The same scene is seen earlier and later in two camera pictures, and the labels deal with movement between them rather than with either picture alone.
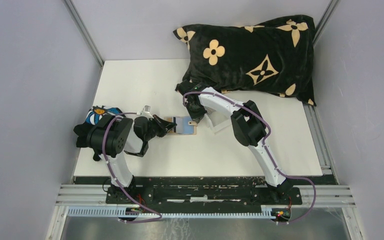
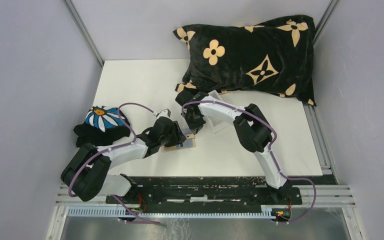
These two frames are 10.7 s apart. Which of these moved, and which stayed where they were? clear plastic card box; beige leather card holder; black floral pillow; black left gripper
Moved: beige leather card holder; black left gripper
Stayed: clear plastic card box; black floral pillow
